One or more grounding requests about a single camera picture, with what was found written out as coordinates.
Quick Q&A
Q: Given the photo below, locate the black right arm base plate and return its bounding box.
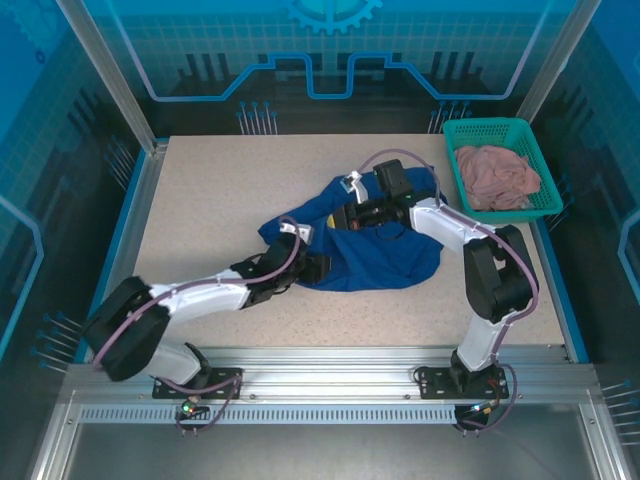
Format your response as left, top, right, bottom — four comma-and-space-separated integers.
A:
417, 366, 510, 400

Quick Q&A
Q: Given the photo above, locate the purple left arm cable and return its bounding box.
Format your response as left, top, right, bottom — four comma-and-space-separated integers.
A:
92, 217, 311, 437

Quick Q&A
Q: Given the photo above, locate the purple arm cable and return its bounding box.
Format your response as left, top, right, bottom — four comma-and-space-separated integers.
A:
92, 217, 311, 437
358, 148, 540, 435

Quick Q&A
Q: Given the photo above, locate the aluminium frame post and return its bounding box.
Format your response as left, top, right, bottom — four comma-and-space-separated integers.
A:
54, 0, 169, 156
503, 0, 601, 154

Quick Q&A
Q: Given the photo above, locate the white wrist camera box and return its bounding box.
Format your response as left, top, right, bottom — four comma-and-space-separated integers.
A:
278, 222, 315, 245
340, 170, 370, 202

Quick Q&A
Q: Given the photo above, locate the aluminium mounting rail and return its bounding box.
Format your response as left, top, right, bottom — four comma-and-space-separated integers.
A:
64, 347, 599, 401

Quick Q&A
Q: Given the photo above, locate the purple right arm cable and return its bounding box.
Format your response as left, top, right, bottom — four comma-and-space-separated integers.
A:
358, 148, 540, 435

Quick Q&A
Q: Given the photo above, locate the slotted grey cable duct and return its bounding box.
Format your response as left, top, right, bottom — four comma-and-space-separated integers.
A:
79, 405, 459, 425

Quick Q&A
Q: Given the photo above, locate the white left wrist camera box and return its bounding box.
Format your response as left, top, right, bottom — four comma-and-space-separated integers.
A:
278, 222, 315, 245

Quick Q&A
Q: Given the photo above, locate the blue t-shirt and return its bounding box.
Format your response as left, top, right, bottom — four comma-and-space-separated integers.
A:
257, 164, 444, 292

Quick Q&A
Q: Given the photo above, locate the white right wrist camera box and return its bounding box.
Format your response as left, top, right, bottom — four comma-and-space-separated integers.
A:
340, 170, 370, 202

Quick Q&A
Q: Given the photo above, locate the blue table edge strip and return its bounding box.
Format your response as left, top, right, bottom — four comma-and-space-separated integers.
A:
74, 149, 151, 364

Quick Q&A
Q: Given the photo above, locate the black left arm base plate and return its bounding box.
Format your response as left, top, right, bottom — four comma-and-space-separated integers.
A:
152, 367, 245, 400

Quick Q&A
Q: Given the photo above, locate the aluminium table side rail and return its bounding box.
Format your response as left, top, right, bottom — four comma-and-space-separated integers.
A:
92, 144, 169, 362

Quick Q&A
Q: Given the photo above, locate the teal plastic basket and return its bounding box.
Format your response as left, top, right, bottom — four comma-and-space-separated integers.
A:
442, 118, 565, 225

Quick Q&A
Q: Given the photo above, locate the pink t-shirt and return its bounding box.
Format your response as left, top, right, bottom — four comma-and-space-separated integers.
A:
454, 144, 542, 212

